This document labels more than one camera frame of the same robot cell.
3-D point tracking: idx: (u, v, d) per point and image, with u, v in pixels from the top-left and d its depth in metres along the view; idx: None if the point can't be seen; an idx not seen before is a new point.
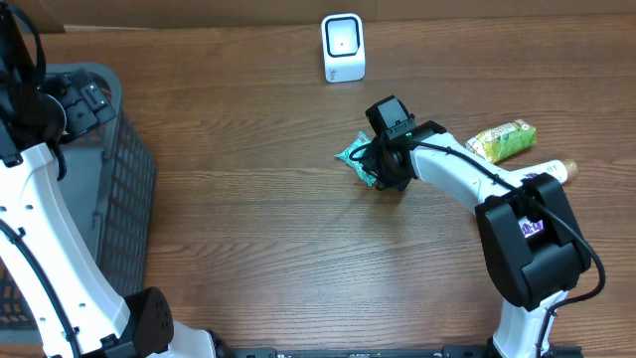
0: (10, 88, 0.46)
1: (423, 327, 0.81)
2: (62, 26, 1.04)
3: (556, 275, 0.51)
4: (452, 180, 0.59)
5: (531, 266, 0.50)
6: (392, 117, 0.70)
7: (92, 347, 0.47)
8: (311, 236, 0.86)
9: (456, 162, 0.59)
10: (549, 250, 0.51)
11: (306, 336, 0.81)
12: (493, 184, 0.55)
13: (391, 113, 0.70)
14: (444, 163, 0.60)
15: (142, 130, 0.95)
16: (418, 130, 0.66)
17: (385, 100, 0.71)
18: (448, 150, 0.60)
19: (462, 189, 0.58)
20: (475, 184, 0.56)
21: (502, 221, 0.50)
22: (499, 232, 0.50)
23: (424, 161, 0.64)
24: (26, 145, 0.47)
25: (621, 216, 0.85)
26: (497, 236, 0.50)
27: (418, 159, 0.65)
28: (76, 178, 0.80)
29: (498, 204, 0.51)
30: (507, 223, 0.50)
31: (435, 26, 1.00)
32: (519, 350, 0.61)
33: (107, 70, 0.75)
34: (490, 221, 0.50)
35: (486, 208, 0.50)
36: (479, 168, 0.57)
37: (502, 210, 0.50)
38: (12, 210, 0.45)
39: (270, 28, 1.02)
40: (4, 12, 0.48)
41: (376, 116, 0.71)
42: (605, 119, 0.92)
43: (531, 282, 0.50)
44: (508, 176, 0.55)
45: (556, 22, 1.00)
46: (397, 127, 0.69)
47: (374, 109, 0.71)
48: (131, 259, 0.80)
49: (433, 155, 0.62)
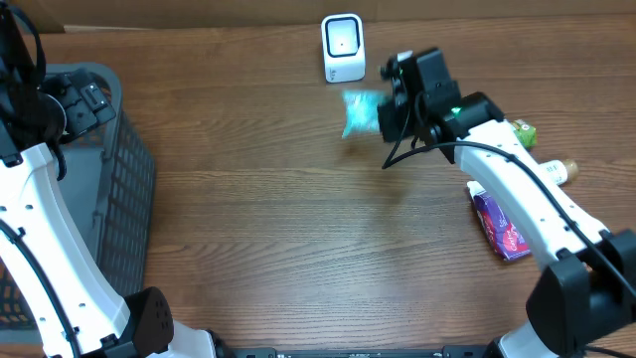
0: (10, 88, 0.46)
1: (424, 327, 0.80)
2: (62, 26, 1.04)
3: (602, 335, 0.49)
4: (511, 201, 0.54)
5: (583, 329, 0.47)
6: (433, 77, 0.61)
7: (92, 347, 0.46)
8: (311, 236, 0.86)
9: (520, 182, 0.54)
10: (606, 313, 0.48)
11: (306, 336, 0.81)
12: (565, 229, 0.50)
13: (432, 69, 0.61)
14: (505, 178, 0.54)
15: (142, 130, 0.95)
16: (464, 104, 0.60)
17: (428, 54, 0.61)
18: (511, 160, 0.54)
19: (520, 214, 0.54)
20: (543, 222, 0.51)
21: (573, 287, 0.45)
22: (566, 297, 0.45)
23: (475, 160, 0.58)
24: (26, 145, 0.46)
25: (621, 216, 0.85)
26: (561, 301, 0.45)
27: (464, 150, 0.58)
28: (76, 178, 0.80)
29: (572, 265, 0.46)
30: (579, 289, 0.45)
31: (434, 26, 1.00)
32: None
33: (107, 70, 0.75)
34: (560, 285, 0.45)
35: (559, 269, 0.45)
36: (552, 201, 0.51)
37: (574, 274, 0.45)
38: (11, 210, 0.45)
39: (270, 28, 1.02)
40: (4, 12, 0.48)
41: (415, 70, 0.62)
42: (605, 119, 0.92)
43: (577, 342, 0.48)
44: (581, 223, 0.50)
45: (556, 22, 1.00)
46: (439, 91, 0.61)
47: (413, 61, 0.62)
48: (131, 259, 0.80)
49: (491, 159, 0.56)
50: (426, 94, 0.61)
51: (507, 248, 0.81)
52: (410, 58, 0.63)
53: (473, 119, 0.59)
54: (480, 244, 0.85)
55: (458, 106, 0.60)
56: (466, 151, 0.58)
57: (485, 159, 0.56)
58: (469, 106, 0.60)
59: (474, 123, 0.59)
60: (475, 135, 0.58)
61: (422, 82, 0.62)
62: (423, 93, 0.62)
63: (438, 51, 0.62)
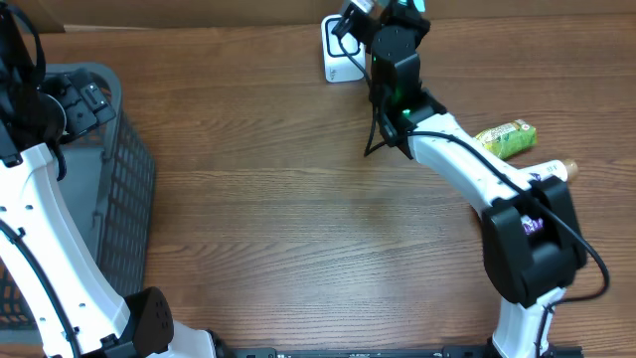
0: (10, 89, 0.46)
1: (424, 327, 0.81)
2: (62, 27, 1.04)
3: (554, 274, 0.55)
4: (454, 172, 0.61)
5: (532, 271, 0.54)
6: (405, 79, 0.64)
7: (92, 347, 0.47)
8: (311, 236, 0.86)
9: (461, 156, 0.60)
10: (549, 252, 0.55)
11: (306, 336, 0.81)
12: (500, 183, 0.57)
13: (406, 73, 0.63)
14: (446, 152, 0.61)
15: (142, 130, 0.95)
16: (417, 107, 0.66)
17: (404, 60, 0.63)
18: (451, 138, 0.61)
19: (464, 182, 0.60)
20: (480, 181, 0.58)
21: (509, 230, 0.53)
22: (504, 239, 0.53)
23: (423, 147, 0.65)
24: (26, 145, 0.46)
25: (621, 216, 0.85)
26: (503, 243, 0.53)
27: (415, 140, 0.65)
28: (77, 178, 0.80)
29: (507, 211, 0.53)
30: (514, 228, 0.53)
31: (435, 26, 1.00)
32: (518, 349, 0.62)
33: (107, 70, 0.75)
34: (497, 229, 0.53)
35: (492, 213, 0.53)
36: (485, 163, 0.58)
37: (509, 219, 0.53)
38: (11, 210, 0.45)
39: (270, 28, 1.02)
40: (4, 12, 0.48)
41: (388, 66, 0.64)
42: (605, 119, 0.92)
43: (530, 283, 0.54)
44: (513, 176, 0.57)
45: (557, 22, 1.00)
46: (403, 89, 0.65)
47: (390, 62, 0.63)
48: (131, 259, 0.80)
49: (437, 142, 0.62)
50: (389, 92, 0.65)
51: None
52: (389, 56, 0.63)
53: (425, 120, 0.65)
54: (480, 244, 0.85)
55: (409, 107, 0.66)
56: (416, 139, 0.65)
57: (433, 144, 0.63)
58: (419, 108, 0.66)
59: (426, 120, 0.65)
60: (425, 125, 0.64)
61: (392, 80, 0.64)
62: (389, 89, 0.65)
63: (414, 57, 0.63)
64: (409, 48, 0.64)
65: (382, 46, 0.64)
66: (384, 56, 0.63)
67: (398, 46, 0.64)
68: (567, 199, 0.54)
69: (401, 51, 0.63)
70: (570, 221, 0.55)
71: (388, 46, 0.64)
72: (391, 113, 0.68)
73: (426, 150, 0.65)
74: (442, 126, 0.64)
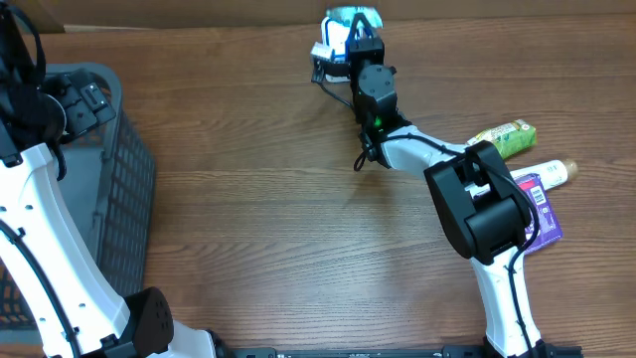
0: (10, 89, 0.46)
1: (424, 327, 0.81)
2: (62, 26, 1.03)
3: (503, 227, 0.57)
4: (414, 160, 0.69)
5: (478, 219, 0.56)
6: (385, 111, 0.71)
7: (92, 347, 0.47)
8: (311, 236, 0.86)
9: (415, 145, 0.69)
10: (492, 205, 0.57)
11: (306, 335, 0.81)
12: (442, 154, 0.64)
13: (385, 107, 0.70)
14: (406, 146, 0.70)
15: (142, 130, 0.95)
16: (390, 125, 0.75)
17: (384, 96, 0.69)
18: (409, 136, 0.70)
19: (421, 166, 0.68)
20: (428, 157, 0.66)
21: (446, 182, 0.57)
22: (443, 191, 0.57)
23: (393, 149, 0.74)
24: (26, 145, 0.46)
25: (621, 216, 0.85)
26: (442, 195, 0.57)
27: (386, 145, 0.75)
28: (77, 177, 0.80)
29: (444, 166, 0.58)
30: (451, 182, 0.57)
31: (434, 26, 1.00)
32: (504, 328, 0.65)
33: (107, 70, 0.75)
34: (436, 183, 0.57)
35: (432, 171, 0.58)
36: (432, 144, 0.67)
37: (446, 172, 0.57)
38: (11, 210, 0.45)
39: (270, 28, 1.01)
40: (4, 12, 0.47)
41: (369, 100, 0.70)
42: (605, 119, 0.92)
43: (475, 232, 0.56)
44: (454, 147, 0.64)
45: (556, 22, 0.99)
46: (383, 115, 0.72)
47: (372, 98, 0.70)
48: (131, 259, 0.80)
49: (398, 140, 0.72)
50: (370, 120, 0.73)
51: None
52: (371, 92, 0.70)
53: (397, 134, 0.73)
54: None
55: (385, 127, 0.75)
56: (388, 146, 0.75)
57: (397, 144, 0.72)
58: (392, 128, 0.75)
59: (397, 136, 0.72)
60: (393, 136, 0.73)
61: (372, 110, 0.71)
62: (369, 118, 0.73)
63: (393, 91, 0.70)
64: (388, 85, 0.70)
65: (365, 84, 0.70)
66: (367, 92, 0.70)
67: (379, 84, 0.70)
68: (499, 154, 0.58)
69: (382, 88, 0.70)
70: (508, 174, 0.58)
71: (369, 84, 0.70)
72: (370, 133, 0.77)
73: (394, 154, 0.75)
74: (406, 129, 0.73)
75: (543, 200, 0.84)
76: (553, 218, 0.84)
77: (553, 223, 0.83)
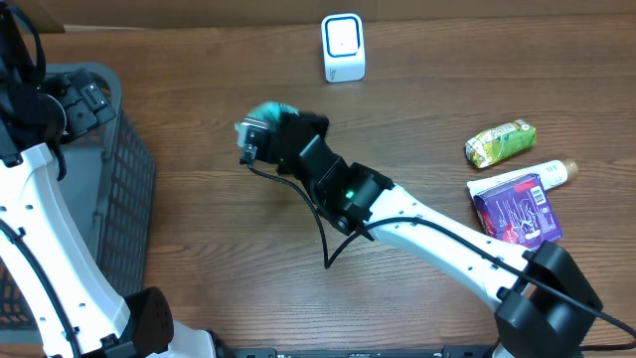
0: (10, 89, 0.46)
1: (423, 327, 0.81)
2: (62, 26, 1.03)
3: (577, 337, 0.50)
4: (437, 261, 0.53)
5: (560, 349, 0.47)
6: (320, 163, 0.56)
7: (92, 347, 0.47)
8: (311, 236, 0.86)
9: (434, 240, 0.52)
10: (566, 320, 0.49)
11: (306, 336, 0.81)
12: (494, 268, 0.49)
13: (316, 159, 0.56)
14: (420, 242, 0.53)
15: (142, 130, 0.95)
16: (357, 185, 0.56)
17: (307, 145, 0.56)
18: (416, 219, 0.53)
19: (451, 269, 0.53)
20: (470, 270, 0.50)
21: (531, 325, 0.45)
22: (529, 336, 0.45)
23: (396, 238, 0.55)
24: (26, 145, 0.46)
25: (621, 216, 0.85)
26: (528, 339, 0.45)
27: (376, 230, 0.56)
28: (77, 178, 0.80)
29: (517, 301, 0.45)
30: (536, 321, 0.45)
31: (435, 26, 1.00)
32: None
33: (106, 70, 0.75)
34: (518, 328, 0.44)
35: (508, 314, 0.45)
36: (468, 246, 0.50)
37: (519, 309, 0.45)
38: (12, 210, 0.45)
39: (270, 28, 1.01)
40: (4, 12, 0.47)
41: (298, 163, 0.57)
42: (605, 118, 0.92)
43: None
44: (505, 255, 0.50)
45: (556, 22, 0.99)
46: (327, 174, 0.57)
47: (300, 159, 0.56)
48: (131, 259, 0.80)
49: (402, 227, 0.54)
50: (320, 184, 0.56)
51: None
52: (290, 147, 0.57)
53: (370, 200, 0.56)
54: None
55: (352, 189, 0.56)
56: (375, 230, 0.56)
57: (397, 230, 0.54)
58: (361, 187, 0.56)
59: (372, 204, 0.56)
60: (376, 213, 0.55)
61: (306, 173, 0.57)
62: (315, 185, 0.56)
63: (317, 136, 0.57)
64: (308, 131, 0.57)
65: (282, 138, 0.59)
66: (286, 149, 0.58)
67: (297, 133, 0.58)
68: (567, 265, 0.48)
69: (302, 137, 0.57)
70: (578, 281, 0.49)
71: (285, 139, 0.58)
72: (330, 203, 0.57)
73: (390, 239, 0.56)
74: (399, 205, 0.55)
75: (543, 200, 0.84)
76: (553, 218, 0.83)
77: (553, 223, 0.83)
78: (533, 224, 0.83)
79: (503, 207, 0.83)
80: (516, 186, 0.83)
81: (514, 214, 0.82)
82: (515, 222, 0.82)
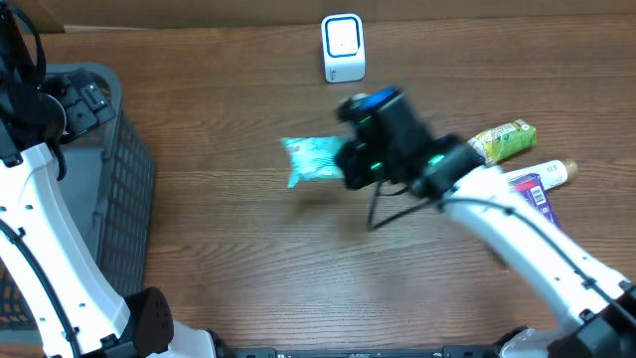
0: (11, 88, 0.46)
1: (423, 327, 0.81)
2: (62, 26, 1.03)
3: None
4: (517, 260, 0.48)
5: None
6: (400, 122, 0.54)
7: (92, 348, 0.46)
8: (311, 236, 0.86)
9: (523, 236, 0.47)
10: None
11: (306, 336, 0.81)
12: (584, 286, 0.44)
13: (398, 117, 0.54)
14: (506, 236, 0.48)
15: (142, 130, 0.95)
16: (442, 150, 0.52)
17: (390, 102, 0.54)
18: (511, 211, 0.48)
19: (529, 272, 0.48)
20: (556, 280, 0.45)
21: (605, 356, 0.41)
22: None
23: (475, 224, 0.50)
24: (26, 145, 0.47)
25: (621, 216, 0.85)
26: None
27: (455, 208, 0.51)
28: (77, 178, 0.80)
29: (601, 328, 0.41)
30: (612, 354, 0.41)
31: (435, 26, 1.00)
32: None
33: (106, 70, 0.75)
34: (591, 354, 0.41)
35: (585, 337, 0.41)
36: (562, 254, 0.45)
37: (604, 337, 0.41)
38: (12, 210, 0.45)
39: (270, 28, 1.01)
40: (4, 12, 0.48)
41: (379, 120, 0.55)
42: (605, 118, 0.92)
43: None
44: (600, 275, 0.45)
45: (556, 22, 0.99)
46: (408, 137, 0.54)
47: (379, 112, 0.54)
48: (131, 259, 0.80)
49: (489, 213, 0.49)
50: (400, 144, 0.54)
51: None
52: (372, 104, 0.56)
53: (454, 168, 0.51)
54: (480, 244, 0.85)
55: (439, 154, 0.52)
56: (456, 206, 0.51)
57: (483, 215, 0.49)
58: (446, 153, 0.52)
59: (455, 172, 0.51)
60: (463, 189, 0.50)
61: (387, 133, 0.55)
62: (393, 142, 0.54)
63: (399, 95, 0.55)
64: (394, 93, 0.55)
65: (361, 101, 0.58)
66: (368, 107, 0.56)
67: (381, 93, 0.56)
68: None
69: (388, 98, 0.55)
70: None
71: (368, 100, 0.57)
72: (410, 167, 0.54)
73: (470, 222, 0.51)
74: (493, 190, 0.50)
75: (543, 200, 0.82)
76: (553, 218, 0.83)
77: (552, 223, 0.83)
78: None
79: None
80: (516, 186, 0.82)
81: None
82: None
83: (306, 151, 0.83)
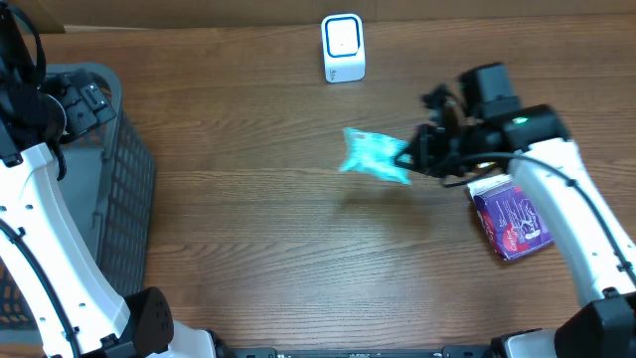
0: (10, 88, 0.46)
1: (423, 327, 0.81)
2: (62, 26, 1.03)
3: None
4: (559, 226, 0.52)
5: None
6: (491, 89, 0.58)
7: (92, 348, 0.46)
8: (311, 236, 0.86)
9: (575, 207, 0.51)
10: None
11: (306, 336, 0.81)
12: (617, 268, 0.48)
13: (492, 84, 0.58)
14: (559, 203, 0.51)
15: (142, 130, 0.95)
16: (529, 112, 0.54)
17: (490, 69, 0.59)
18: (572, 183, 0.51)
19: (565, 240, 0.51)
20: (591, 255, 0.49)
21: (612, 333, 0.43)
22: (604, 339, 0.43)
23: (531, 186, 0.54)
24: (26, 145, 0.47)
25: (620, 216, 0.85)
26: (601, 342, 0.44)
27: (520, 167, 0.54)
28: (77, 178, 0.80)
29: (618, 306, 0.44)
30: (621, 335, 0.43)
31: (435, 26, 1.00)
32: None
33: (106, 70, 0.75)
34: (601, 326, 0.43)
35: (601, 310, 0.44)
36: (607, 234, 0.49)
37: (621, 312, 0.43)
38: (12, 210, 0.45)
39: (270, 28, 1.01)
40: (5, 12, 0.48)
41: (473, 84, 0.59)
42: (605, 118, 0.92)
43: None
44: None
45: (556, 22, 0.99)
46: (497, 101, 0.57)
47: (479, 74, 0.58)
48: (131, 259, 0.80)
49: (551, 180, 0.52)
50: (486, 105, 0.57)
51: (507, 248, 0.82)
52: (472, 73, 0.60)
53: (538, 132, 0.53)
54: (480, 244, 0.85)
55: (525, 115, 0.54)
56: (524, 166, 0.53)
57: (545, 180, 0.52)
58: (532, 115, 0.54)
59: (536, 136, 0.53)
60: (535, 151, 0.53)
61: (476, 96, 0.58)
62: (483, 103, 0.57)
63: (501, 67, 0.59)
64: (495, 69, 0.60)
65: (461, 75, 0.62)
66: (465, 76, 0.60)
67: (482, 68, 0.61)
68: None
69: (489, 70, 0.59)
70: None
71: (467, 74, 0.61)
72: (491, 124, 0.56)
73: (528, 184, 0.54)
74: (562, 162, 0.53)
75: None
76: None
77: None
78: (533, 224, 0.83)
79: (503, 206, 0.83)
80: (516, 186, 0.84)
81: (514, 213, 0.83)
82: (515, 222, 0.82)
83: (367, 143, 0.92)
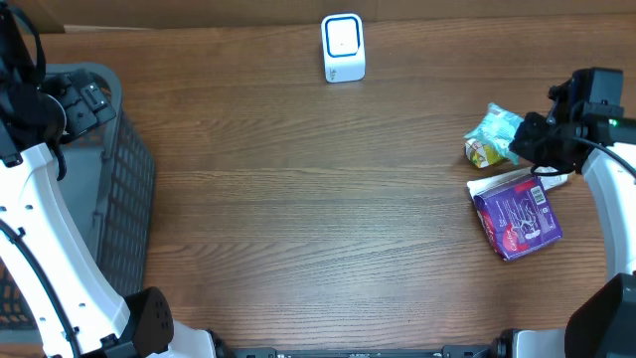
0: (10, 88, 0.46)
1: (423, 327, 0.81)
2: (62, 26, 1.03)
3: None
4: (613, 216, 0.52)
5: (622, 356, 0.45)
6: (600, 90, 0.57)
7: (92, 347, 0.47)
8: (311, 236, 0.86)
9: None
10: None
11: (306, 336, 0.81)
12: None
13: (603, 86, 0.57)
14: (622, 196, 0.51)
15: (142, 130, 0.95)
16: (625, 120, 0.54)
17: (607, 72, 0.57)
18: None
19: (614, 230, 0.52)
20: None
21: (630, 307, 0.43)
22: (621, 311, 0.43)
23: (599, 175, 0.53)
24: (26, 145, 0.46)
25: None
26: (616, 311, 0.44)
27: (597, 157, 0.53)
28: (77, 177, 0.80)
29: None
30: None
31: (435, 26, 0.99)
32: None
33: (106, 69, 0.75)
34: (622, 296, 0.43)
35: (628, 281, 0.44)
36: None
37: None
38: (12, 210, 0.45)
39: (270, 28, 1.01)
40: (4, 12, 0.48)
41: (585, 81, 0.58)
42: None
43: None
44: None
45: (557, 22, 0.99)
46: (598, 104, 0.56)
47: (591, 75, 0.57)
48: (131, 259, 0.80)
49: (622, 176, 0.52)
50: (588, 104, 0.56)
51: (507, 247, 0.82)
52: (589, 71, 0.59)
53: (625, 137, 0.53)
54: (480, 244, 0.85)
55: (617, 120, 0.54)
56: (599, 157, 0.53)
57: (615, 174, 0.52)
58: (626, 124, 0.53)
59: (625, 139, 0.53)
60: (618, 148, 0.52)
61: (583, 92, 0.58)
62: (585, 101, 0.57)
63: (620, 76, 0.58)
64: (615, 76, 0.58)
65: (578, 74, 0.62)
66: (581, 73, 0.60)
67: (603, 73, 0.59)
68: None
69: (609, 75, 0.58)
70: None
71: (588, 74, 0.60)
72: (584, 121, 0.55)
73: (597, 176, 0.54)
74: None
75: (543, 200, 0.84)
76: (554, 218, 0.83)
77: (552, 223, 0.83)
78: (533, 224, 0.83)
79: (503, 207, 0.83)
80: (516, 185, 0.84)
81: (514, 213, 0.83)
82: (515, 222, 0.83)
83: (500, 119, 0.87)
